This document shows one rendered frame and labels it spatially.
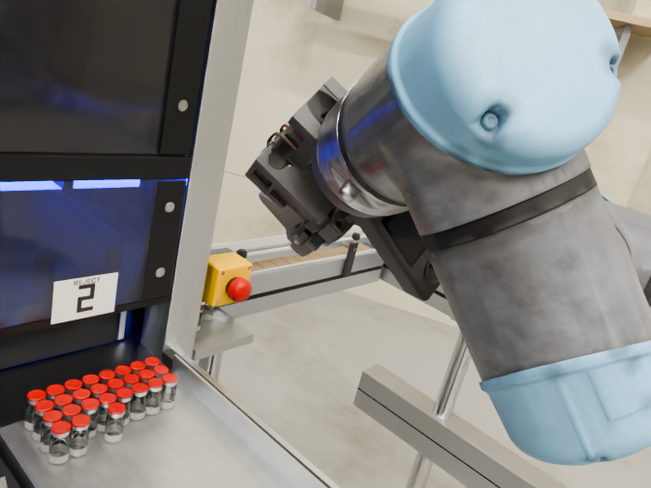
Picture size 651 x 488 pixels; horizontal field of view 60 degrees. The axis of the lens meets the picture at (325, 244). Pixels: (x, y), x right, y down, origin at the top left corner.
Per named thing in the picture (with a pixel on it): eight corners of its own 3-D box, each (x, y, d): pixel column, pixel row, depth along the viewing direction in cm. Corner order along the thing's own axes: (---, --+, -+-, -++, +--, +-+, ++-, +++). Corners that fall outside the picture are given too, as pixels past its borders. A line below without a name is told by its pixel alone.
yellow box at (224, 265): (186, 289, 95) (193, 251, 93) (220, 283, 100) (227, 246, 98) (213, 310, 91) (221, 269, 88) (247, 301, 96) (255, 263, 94)
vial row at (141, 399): (36, 444, 66) (39, 412, 65) (168, 398, 80) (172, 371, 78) (44, 456, 65) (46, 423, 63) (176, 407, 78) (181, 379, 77)
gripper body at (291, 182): (305, 113, 45) (356, 51, 33) (380, 189, 46) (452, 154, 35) (240, 179, 43) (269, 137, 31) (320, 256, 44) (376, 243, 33)
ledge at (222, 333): (148, 322, 101) (150, 313, 101) (206, 308, 111) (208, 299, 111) (194, 361, 93) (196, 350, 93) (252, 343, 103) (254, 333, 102)
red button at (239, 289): (219, 296, 92) (223, 274, 91) (237, 292, 95) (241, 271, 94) (233, 306, 90) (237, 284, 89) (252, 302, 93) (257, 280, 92)
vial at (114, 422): (100, 435, 70) (104, 405, 68) (116, 429, 72) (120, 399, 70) (108, 445, 69) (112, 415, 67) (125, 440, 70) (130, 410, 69)
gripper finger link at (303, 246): (308, 210, 49) (345, 186, 41) (323, 224, 49) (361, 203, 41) (273, 248, 47) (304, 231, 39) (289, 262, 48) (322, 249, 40)
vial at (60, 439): (45, 456, 65) (46, 424, 63) (63, 448, 67) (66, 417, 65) (52, 468, 64) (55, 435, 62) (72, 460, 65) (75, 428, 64)
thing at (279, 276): (159, 344, 99) (170, 263, 94) (114, 305, 108) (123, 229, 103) (383, 283, 150) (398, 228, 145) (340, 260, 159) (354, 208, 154)
